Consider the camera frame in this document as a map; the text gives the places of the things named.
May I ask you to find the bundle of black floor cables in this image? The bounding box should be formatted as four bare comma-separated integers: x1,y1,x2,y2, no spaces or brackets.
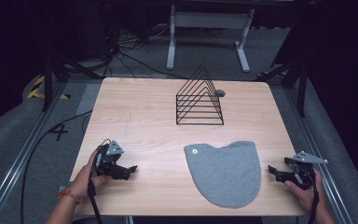
101,22,187,80

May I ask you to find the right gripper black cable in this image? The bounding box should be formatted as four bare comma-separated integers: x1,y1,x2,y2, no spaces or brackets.
292,161,321,224

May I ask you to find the grey felt cloth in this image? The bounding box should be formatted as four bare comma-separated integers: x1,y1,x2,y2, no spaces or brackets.
183,140,262,209

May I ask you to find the aluminium floor rail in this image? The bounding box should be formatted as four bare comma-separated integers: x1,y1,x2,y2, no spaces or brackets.
0,81,68,224
283,88,355,224

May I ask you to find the black metal stand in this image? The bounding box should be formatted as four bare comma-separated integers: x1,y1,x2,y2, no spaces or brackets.
41,50,104,112
254,57,310,119

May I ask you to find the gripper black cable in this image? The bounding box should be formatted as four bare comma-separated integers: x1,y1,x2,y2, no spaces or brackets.
292,161,321,224
86,138,112,224

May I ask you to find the person's right hand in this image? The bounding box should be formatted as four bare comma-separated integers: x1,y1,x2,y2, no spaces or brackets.
283,168,328,214

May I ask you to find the person's left hand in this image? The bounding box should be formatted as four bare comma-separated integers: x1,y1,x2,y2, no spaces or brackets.
69,150,113,200

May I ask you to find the black floor cable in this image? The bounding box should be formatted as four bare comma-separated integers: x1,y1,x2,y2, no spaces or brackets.
20,109,93,224

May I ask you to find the white metal desk frame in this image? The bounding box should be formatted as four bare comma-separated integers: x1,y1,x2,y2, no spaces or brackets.
166,4,256,74

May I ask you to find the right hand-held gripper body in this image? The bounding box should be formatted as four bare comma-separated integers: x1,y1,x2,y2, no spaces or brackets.
283,150,329,191

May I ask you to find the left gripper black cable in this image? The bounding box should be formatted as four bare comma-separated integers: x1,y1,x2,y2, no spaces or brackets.
86,138,112,224

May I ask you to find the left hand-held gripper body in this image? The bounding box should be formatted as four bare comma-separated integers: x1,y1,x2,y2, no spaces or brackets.
94,139,126,179

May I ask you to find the yellow black floor tape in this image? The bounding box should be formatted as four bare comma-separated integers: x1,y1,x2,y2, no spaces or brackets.
26,75,71,101

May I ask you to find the orange bracelet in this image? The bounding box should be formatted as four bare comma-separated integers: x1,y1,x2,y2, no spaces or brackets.
57,189,82,205

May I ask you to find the black wire rack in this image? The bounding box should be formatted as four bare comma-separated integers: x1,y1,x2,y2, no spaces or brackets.
175,63,225,126

